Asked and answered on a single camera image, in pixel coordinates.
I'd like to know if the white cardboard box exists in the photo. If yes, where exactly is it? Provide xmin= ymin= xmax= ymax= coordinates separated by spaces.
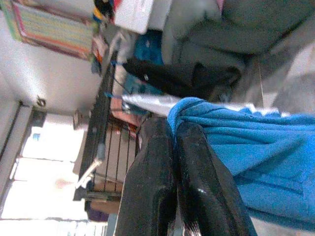
xmin=114 ymin=0 xmax=173 ymax=34

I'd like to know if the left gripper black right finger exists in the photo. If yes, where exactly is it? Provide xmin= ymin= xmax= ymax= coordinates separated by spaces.
xmin=176 ymin=121 xmax=258 ymax=236

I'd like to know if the black garment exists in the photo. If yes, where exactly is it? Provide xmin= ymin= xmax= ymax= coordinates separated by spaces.
xmin=122 ymin=58 xmax=243 ymax=99

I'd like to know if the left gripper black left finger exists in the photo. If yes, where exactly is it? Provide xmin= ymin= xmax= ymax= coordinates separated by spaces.
xmin=115 ymin=117 xmax=178 ymax=236

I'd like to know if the blue shirt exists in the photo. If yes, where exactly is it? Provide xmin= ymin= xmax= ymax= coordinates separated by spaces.
xmin=166 ymin=97 xmax=315 ymax=218

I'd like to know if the white shirt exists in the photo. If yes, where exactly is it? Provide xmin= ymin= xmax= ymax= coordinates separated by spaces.
xmin=122 ymin=94 xmax=284 ymax=118

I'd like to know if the dark green leather sofa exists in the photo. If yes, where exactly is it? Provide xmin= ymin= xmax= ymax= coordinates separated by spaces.
xmin=163 ymin=0 xmax=315 ymax=116

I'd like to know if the black metal drying rack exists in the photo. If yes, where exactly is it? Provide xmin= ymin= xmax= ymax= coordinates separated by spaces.
xmin=72 ymin=48 xmax=151 ymax=206

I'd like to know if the colourful striped board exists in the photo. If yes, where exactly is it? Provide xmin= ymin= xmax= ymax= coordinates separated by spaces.
xmin=11 ymin=0 xmax=95 ymax=59

